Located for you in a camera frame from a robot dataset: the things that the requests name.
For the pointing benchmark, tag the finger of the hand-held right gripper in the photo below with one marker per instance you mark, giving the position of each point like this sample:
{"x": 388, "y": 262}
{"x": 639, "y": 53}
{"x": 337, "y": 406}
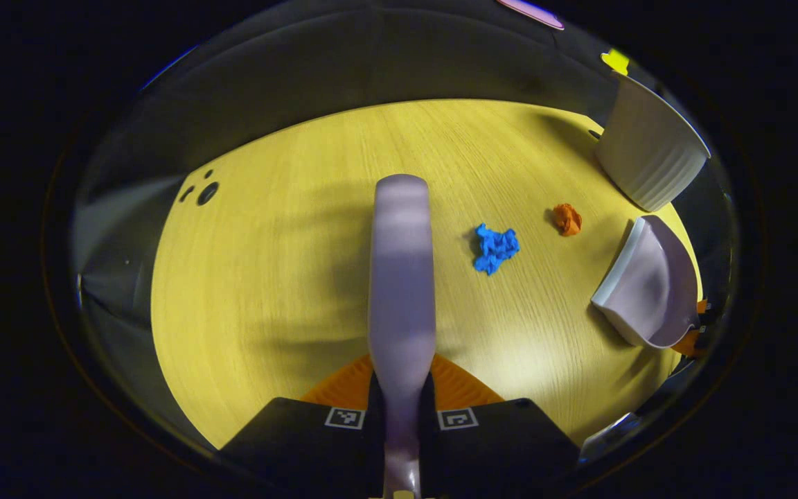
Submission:
{"x": 690, "y": 342}

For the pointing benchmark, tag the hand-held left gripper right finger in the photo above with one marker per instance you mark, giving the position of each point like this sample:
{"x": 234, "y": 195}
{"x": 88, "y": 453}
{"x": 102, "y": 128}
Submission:
{"x": 496, "y": 443}

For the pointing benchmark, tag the white ribbed garbage bin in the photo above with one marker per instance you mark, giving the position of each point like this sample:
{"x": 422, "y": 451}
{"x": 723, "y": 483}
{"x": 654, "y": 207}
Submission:
{"x": 648, "y": 152}

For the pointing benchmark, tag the orange paper trash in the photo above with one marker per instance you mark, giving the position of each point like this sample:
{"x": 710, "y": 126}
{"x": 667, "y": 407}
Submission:
{"x": 568, "y": 220}

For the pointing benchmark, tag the pale purple dustpan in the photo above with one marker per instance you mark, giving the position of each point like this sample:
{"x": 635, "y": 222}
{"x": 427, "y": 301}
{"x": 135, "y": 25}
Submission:
{"x": 648, "y": 284}

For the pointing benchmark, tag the wooden desktop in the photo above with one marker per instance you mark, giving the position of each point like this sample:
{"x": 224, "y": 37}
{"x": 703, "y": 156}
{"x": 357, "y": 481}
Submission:
{"x": 267, "y": 277}

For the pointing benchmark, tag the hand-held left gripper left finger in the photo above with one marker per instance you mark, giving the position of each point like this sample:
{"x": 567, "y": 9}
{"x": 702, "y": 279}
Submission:
{"x": 302, "y": 443}

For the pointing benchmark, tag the blue paper trash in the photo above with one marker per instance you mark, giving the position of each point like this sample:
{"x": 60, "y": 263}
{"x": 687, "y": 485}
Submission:
{"x": 494, "y": 249}

